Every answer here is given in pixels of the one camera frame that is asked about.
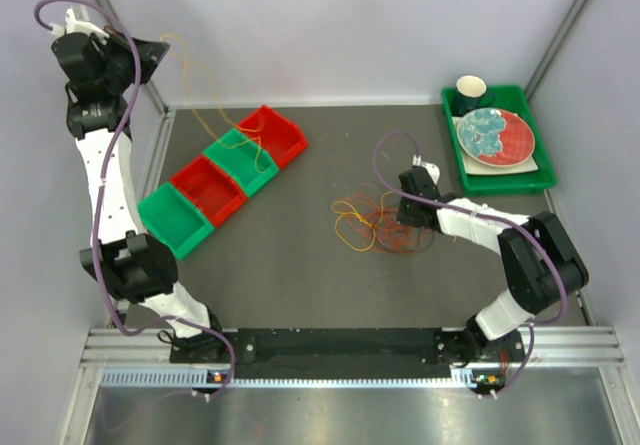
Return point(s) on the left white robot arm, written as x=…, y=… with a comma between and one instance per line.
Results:
x=127, y=262

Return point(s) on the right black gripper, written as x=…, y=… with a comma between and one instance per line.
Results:
x=403, y=216

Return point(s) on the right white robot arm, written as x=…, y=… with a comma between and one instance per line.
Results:
x=540, y=262

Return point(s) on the dark green cup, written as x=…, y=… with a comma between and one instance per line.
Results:
x=471, y=93

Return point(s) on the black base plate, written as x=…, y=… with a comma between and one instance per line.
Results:
x=360, y=353

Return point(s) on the red bin far end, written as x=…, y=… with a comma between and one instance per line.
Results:
x=280, y=137

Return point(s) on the large green tray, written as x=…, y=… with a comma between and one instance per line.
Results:
x=512, y=99

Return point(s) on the aluminium frame rail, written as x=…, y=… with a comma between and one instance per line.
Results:
x=564, y=346

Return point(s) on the red and blue plate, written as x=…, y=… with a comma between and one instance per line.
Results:
x=495, y=137

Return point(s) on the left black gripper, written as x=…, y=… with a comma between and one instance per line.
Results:
x=150, y=54

